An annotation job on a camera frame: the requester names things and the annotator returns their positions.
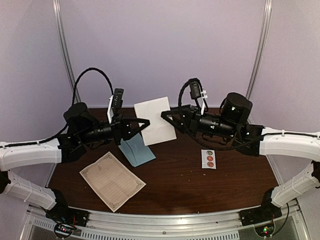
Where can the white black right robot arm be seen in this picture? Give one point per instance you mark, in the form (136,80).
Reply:
(253,140)

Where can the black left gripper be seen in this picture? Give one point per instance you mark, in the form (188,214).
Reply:
(121,129)

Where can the front aluminium rail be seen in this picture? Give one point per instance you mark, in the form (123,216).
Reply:
(221,225)

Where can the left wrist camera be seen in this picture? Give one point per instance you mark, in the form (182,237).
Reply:
(115,103)

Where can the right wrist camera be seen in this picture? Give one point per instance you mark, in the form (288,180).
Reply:
(198,94)

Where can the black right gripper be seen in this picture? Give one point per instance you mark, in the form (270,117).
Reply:
(194,112)

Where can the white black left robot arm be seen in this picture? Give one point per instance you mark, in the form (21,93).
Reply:
(83,129)

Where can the beige ornate letter paper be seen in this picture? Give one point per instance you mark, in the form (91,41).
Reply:
(159,130)

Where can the aluminium frame post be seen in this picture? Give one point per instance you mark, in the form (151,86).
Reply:
(63,43)
(263,36)

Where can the left aluminium frame post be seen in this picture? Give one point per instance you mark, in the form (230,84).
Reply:
(63,43)

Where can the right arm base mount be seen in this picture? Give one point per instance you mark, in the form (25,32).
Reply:
(262,218)

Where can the right aluminium frame post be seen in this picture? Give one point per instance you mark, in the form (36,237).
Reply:
(263,36)

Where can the light blue envelope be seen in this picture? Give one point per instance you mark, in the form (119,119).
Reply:
(135,151)

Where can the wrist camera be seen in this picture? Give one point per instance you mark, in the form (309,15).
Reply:
(115,103)
(198,94)

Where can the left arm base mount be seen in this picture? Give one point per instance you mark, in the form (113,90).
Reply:
(67,221)

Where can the sticker sheet with three seals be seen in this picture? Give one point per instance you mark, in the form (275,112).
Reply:
(208,159)

